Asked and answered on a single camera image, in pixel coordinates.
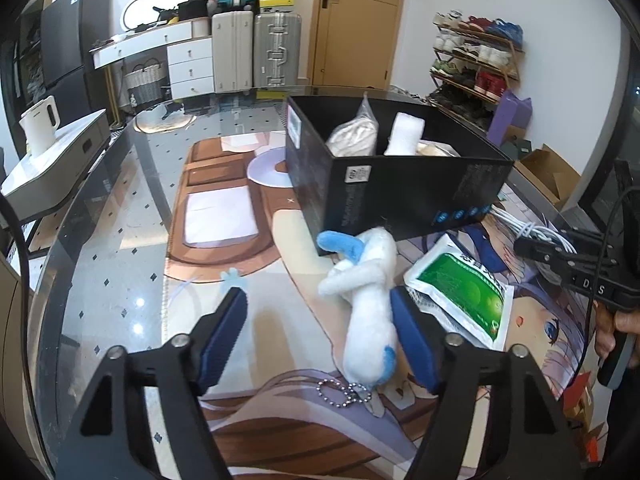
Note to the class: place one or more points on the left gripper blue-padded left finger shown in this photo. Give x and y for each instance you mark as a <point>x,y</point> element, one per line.
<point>214,337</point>

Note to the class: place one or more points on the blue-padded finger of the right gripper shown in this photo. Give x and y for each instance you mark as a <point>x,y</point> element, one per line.
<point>571,253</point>

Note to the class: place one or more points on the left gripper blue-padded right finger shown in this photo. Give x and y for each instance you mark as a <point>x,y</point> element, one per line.
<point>422,339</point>

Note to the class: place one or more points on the green medicine packet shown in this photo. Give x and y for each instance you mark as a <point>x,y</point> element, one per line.
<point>465,290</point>

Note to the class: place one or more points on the white blue plush toy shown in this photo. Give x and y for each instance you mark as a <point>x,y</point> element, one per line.
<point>364,278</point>

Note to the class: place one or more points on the person's right hand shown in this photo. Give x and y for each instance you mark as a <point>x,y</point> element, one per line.
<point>608,323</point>

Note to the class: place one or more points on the open brown cardboard box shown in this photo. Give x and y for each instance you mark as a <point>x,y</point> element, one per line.
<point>550,174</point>

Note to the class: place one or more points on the purple paper bag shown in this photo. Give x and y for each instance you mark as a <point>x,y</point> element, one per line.
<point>511,111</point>

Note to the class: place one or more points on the white rolled cloth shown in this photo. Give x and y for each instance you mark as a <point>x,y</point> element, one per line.
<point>406,133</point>

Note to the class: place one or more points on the black cardboard box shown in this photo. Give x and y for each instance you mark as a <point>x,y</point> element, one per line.
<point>409,196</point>

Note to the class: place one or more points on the wooden shoe rack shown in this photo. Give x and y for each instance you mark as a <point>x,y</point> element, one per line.
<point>475,64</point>

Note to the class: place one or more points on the plastic bag of white cloth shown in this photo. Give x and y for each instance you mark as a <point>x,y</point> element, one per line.
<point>357,137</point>

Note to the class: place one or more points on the white side cabinet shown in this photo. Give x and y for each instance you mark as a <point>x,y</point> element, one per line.
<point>38,186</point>

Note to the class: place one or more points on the woven basket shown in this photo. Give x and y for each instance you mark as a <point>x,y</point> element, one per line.
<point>146,82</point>

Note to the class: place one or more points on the white electric kettle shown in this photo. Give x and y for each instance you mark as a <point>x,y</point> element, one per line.
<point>40,123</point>

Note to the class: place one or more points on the white drawer desk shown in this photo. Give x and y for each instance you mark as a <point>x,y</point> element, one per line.
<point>188,47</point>

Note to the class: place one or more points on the wooden door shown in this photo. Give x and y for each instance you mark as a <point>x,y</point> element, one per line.
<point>352,42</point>

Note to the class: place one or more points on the white suitcase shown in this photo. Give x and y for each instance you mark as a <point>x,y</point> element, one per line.
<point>232,35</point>

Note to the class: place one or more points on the silver suitcase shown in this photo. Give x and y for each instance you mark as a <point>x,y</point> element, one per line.
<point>276,49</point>

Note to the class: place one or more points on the oval mirror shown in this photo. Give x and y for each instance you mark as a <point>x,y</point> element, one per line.
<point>148,12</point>

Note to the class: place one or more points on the black refrigerator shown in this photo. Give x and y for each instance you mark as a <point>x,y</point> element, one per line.
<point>69,31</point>

